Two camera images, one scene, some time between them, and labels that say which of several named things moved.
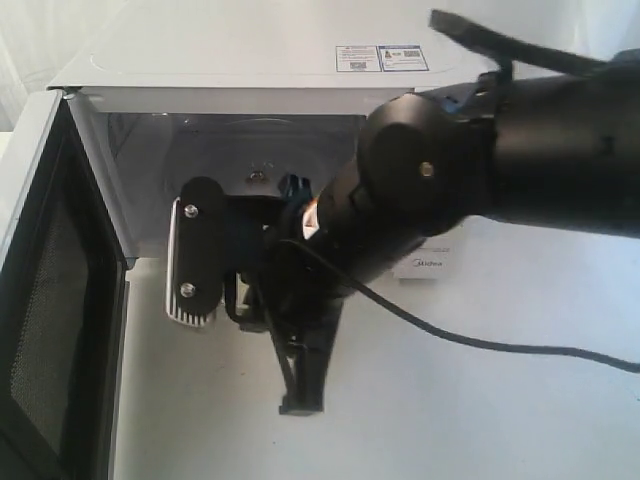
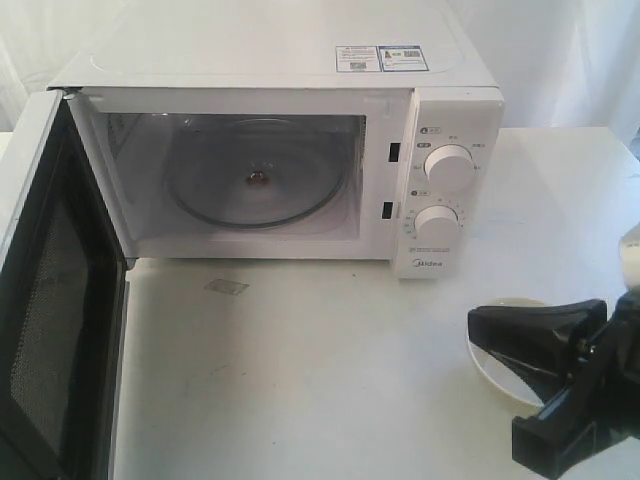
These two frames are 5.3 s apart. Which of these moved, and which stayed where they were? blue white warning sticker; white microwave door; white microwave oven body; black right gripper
Moved: black right gripper
Stayed: white microwave oven body; white microwave door; blue white warning sticker
